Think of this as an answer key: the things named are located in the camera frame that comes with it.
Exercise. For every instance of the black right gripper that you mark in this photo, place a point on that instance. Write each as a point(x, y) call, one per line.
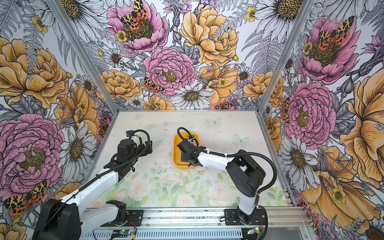
point(183, 157)

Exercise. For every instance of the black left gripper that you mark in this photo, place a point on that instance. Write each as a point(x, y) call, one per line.
point(149, 151)

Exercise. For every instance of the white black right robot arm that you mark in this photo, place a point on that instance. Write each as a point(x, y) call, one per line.
point(246, 174)

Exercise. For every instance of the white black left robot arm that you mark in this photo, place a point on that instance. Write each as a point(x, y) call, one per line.
point(67, 218)

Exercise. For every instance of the yellow plastic bin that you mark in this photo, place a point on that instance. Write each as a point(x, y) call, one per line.
point(177, 154)

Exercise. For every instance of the green circuit board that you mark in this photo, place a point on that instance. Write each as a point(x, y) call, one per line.
point(122, 233)

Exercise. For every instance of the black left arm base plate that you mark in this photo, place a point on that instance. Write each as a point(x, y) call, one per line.
point(135, 218)

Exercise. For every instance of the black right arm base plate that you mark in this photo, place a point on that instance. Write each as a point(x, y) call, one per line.
point(235, 217)

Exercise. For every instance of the white slotted cable duct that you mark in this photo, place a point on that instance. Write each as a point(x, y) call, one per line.
point(171, 234)

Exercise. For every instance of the aluminium corner post left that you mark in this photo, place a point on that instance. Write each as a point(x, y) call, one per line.
point(70, 31)

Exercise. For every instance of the aluminium corner post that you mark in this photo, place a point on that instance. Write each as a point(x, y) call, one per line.
point(70, 31)
point(291, 40)

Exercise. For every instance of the aluminium mounting rail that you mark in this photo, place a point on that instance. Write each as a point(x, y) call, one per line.
point(193, 218)

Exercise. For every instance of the aluminium corner post right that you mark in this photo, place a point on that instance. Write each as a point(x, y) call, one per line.
point(291, 40)

